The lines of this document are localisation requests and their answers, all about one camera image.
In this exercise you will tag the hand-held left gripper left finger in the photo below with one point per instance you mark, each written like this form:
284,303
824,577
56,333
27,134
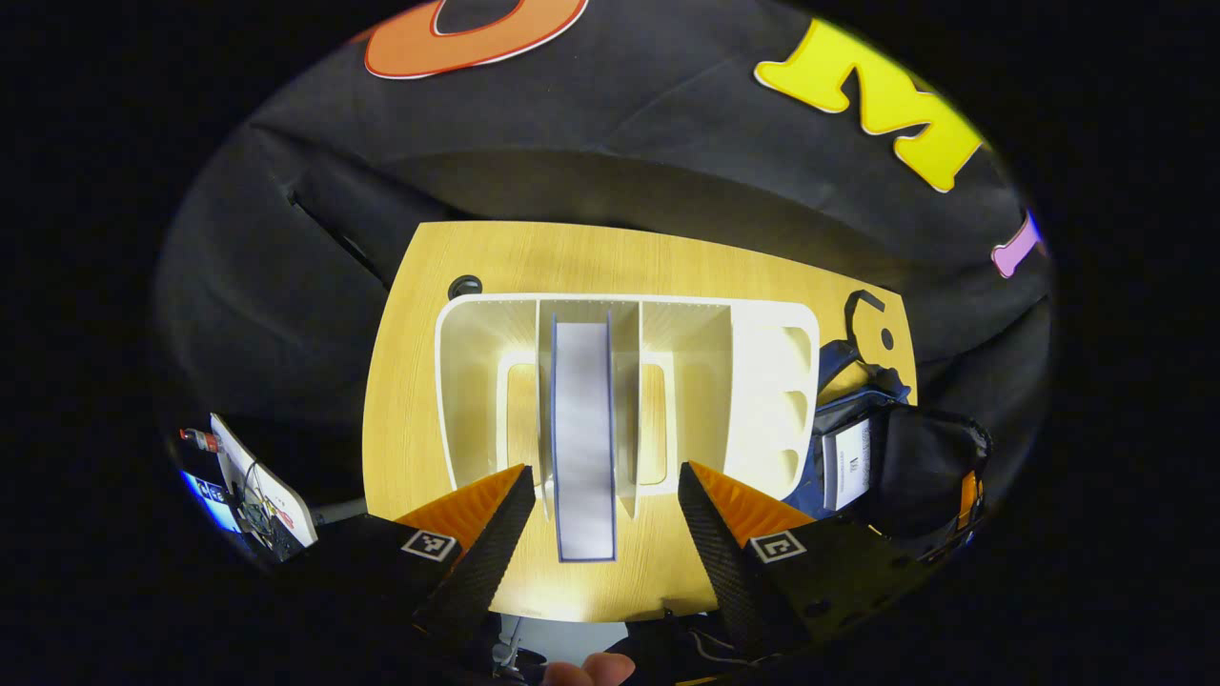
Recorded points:
486,562

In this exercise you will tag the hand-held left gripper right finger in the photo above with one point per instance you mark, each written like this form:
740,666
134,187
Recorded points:
720,553

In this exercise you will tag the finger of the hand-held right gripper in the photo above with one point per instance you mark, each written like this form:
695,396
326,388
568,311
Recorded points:
968,500

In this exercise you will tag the navy blue schoolbag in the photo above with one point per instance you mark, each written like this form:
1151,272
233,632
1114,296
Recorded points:
929,476

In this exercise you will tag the white book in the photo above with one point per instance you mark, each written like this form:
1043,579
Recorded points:
583,438
848,467

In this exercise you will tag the white plastic bookshelf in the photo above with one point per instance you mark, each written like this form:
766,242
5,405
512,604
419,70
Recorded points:
762,400

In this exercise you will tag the white side desk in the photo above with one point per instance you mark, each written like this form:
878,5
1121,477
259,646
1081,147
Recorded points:
276,495

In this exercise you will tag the computer monitor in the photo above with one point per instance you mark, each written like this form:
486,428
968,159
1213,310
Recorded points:
214,505

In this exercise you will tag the red capped bottle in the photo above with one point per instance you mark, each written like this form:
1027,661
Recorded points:
200,440

